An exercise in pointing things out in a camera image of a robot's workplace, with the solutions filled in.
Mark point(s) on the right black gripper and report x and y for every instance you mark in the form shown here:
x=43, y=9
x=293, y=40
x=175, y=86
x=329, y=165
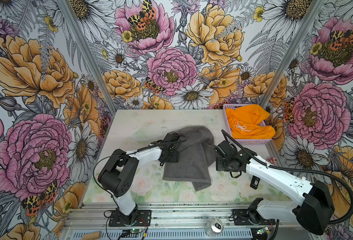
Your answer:
x=219, y=167

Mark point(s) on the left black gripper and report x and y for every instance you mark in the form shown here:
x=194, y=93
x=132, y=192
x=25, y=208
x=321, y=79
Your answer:
x=175, y=158

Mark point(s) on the lilac perforated plastic basket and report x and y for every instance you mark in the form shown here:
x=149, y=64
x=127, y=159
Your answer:
x=242, y=141

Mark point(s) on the grey terry towel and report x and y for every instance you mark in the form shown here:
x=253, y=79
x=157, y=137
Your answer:
x=196, y=155

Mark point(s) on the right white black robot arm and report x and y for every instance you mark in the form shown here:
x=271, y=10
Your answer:
x=310, y=203

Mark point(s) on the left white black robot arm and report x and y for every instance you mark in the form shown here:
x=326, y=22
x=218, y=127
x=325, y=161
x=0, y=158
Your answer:
x=117, y=174

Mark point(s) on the black tag with label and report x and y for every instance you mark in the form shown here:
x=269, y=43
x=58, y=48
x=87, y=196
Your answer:
x=255, y=182

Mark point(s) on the right green circuit board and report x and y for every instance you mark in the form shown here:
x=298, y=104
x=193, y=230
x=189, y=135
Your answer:
x=262, y=231

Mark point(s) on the green circuit board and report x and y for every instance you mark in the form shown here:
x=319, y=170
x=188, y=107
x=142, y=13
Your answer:
x=133, y=231
x=262, y=231

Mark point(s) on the left green circuit board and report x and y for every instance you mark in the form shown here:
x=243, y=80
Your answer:
x=133, y=231

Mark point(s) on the orange garment with drawstring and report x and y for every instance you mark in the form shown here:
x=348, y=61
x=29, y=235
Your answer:
x=244, y=123

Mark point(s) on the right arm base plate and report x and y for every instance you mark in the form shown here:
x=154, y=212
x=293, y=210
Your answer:
x=243, y=217

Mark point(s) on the aluminium rail frame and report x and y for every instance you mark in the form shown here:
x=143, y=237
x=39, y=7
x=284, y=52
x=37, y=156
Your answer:
x=172, y=221

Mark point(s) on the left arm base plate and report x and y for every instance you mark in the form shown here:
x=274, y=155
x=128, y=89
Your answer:
x=138, y=218

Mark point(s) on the right aluminium corner post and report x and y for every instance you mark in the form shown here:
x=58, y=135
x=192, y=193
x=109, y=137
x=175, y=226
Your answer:
x=307, y=23

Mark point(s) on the aluminium corner post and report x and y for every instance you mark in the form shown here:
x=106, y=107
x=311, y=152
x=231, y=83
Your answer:
x=307, y=23
x=81, y=40

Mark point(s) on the wooden cylinder handle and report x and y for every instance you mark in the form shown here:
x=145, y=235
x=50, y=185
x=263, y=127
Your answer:
x=92, y=236

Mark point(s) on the left aluminium corner post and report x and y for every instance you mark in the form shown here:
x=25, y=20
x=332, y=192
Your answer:
x=81, y=40

